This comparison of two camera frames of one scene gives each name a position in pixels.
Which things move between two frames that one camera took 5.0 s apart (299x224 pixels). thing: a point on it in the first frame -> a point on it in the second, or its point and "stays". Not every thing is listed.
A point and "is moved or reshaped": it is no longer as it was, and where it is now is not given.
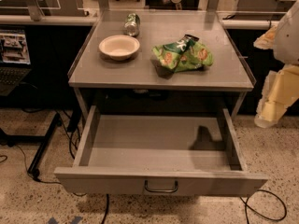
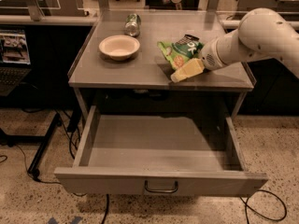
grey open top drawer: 160,154 stays
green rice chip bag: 182,55 is moved or reshaped
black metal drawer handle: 164,190 stays
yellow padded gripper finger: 280,90 -> 214,55
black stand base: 26,139 stays
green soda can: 132,25 stays
